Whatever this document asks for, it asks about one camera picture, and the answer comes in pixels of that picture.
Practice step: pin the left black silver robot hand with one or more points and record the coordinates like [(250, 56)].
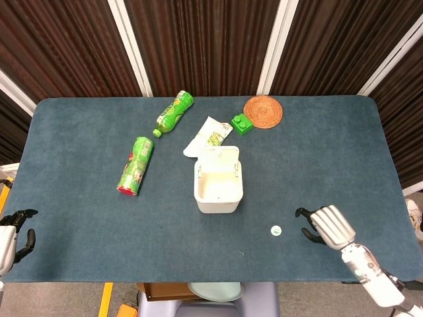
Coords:
[(7, 242)]

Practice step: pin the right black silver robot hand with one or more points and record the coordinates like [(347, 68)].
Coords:
[(330, 226)]

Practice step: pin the small white bottle cap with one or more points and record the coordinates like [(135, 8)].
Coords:
[(276, 230)]

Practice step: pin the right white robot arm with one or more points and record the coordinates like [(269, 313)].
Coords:
[(373, 274)]

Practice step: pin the white square plastic container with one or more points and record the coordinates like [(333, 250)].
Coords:
[(218, 204)]

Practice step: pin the green chip can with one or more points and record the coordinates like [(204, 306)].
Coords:
[(135, 165)]

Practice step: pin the white sneaker shoe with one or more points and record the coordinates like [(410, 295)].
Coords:
[(414, 213)]

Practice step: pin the grey purple plastic stool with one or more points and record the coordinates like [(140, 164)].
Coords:
[(261, 300)]

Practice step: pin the brown ribbed partition panel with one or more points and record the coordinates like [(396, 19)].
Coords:
[(347, 39), (59, 43), (10, 132), (205, 43), (403, 125)]

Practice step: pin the yellow floor tape strip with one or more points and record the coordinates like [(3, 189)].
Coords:
[(105, 300)]

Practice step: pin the mint green round plate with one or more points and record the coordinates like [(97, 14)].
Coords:
[(218, 290)]

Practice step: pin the green toy building block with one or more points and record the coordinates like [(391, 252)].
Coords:
[(243, 127)]

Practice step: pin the round woven rattan coaster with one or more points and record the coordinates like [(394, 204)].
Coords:
[(264, 110)]

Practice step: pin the orange plastic object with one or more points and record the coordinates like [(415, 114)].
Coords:
[(127, 311)]

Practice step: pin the white green snack bag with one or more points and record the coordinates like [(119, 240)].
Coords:
[(208, 132)]

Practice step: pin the brown cardboard box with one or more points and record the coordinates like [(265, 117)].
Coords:
[(165, 290)]

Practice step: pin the green plastic drink bottle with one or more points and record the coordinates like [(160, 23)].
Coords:
[(173, 112)]

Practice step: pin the white partition frame post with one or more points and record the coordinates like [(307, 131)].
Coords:
[(390, 59), (132, 49), (276, 49), (16, 90)]

